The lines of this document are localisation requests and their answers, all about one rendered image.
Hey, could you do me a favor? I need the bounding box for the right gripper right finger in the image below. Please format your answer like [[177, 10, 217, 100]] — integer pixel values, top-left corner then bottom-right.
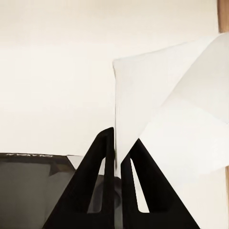
[[120, 138, 200, 229]]

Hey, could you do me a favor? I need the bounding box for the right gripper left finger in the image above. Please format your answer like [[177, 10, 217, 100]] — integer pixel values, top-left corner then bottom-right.
[[42, 127, 115, 229]]

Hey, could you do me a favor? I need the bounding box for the paper coffee filter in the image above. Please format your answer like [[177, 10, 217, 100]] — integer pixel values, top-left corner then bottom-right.
[[112, 32, 229, 191]]

